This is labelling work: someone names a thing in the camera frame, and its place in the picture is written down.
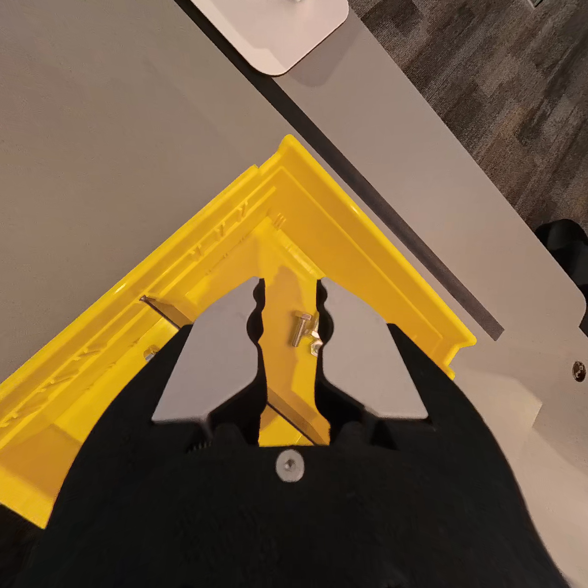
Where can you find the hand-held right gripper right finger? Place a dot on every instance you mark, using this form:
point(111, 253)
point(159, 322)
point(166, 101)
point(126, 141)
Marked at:
point(367, 367)

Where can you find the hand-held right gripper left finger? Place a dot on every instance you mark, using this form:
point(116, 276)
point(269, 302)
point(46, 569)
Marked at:
point(211, 367)

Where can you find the steel hex bolt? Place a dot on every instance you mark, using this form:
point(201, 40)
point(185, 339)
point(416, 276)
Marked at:
point(315, 349)
point(299, 330)

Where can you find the yellow parts bin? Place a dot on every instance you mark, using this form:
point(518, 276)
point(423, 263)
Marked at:
point(344, 257)

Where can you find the steel hex nut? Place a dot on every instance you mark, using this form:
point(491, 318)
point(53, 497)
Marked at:
point(150, 355)

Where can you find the metal table grommet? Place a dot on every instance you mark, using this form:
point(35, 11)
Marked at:
point(579, 371)

